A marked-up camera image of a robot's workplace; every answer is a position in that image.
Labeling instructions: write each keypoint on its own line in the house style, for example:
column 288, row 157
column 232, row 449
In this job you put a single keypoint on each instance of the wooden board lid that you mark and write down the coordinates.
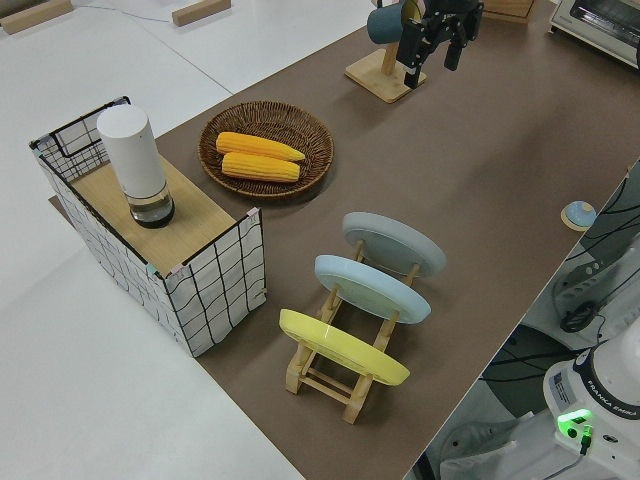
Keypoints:
column 200, row 215

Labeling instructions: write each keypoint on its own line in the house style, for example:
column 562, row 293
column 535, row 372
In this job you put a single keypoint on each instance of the small blue round object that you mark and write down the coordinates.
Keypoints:
column 579, row 212

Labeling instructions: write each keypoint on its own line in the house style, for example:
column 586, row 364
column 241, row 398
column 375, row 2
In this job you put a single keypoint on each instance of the yellow plate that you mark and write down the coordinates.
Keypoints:
column 340, row 345

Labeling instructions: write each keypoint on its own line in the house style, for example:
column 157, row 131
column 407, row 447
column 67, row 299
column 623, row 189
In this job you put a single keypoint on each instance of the wooden block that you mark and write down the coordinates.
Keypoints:
column 35, row 17
column 200, row 12

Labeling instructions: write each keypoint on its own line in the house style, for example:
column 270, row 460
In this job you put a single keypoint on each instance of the dark teal mug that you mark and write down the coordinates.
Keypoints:
column 385, row 22

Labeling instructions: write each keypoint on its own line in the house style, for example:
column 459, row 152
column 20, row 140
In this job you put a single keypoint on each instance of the yellow corn cob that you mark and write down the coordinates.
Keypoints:
column 255, row 145
column 260, row 167

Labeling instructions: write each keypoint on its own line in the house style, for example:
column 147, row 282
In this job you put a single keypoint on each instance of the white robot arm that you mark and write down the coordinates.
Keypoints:
column 615, row 400

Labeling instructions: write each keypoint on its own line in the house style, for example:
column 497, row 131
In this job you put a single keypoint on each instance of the brown wicker basket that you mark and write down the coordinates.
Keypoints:
column 312, row 132

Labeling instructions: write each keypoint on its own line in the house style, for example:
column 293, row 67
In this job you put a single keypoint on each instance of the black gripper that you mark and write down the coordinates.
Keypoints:
column 450, row 10

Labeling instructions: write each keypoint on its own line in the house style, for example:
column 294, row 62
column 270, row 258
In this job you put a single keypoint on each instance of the white cylinder glass base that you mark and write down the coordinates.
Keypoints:
column 132, row 155

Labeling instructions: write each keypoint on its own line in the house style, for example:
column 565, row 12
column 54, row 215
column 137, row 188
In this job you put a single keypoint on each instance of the cream toaster oven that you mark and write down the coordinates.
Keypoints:
column 595, row 25

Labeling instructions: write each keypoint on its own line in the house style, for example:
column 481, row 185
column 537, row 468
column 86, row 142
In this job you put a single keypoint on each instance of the gray plate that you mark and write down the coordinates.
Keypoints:
column 395, row 240

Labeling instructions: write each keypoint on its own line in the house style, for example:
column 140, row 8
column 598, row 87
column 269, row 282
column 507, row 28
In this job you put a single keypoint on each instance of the pink binder clip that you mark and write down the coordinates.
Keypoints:
column 254, row 215
column 176, row 271

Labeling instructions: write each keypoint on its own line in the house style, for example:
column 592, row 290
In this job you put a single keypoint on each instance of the light blue plate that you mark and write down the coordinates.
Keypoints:
column 372, row 290

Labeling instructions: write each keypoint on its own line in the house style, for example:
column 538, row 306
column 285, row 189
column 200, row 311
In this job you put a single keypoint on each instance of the wooden plate rack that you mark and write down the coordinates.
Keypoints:
column 320, row 387

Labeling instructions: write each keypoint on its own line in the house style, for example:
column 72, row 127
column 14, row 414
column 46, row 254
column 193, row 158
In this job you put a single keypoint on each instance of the white vented equipment housing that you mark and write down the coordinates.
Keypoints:
column 580, row 285

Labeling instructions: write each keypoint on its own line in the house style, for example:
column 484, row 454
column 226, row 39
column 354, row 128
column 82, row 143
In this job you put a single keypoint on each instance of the wooden mug tree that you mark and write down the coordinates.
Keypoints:
column 380, row 82

